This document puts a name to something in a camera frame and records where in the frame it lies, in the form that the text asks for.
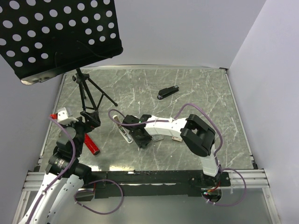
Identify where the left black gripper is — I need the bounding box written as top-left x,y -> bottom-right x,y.
58,110 -> 100,155

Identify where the staple tray with staples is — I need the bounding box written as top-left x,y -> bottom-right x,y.
152,135 -> 164,142

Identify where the black stapler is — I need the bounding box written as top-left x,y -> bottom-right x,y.
157,85 -> 179,100

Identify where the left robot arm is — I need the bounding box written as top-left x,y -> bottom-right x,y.
20,107 -> 100,224

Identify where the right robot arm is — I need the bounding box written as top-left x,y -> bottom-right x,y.
121,114 -> 221,186

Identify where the red cylindrical object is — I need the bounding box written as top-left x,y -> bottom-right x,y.
84,134 -> 100,155

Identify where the black tripod stand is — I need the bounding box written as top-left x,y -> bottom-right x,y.
72,68 -> 118,111

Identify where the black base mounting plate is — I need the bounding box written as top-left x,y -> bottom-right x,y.
82,170 -> 231,199

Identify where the black perforated music stand desk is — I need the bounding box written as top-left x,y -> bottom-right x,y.
0,0 -> 123,85

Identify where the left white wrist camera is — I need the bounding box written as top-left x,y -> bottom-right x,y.
50,107 -> 78,125

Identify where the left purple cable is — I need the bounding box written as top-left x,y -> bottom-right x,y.
24,115 -> 124,224

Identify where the aluminium extrusion rail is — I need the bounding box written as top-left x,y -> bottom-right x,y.
22,169 -> 270,191

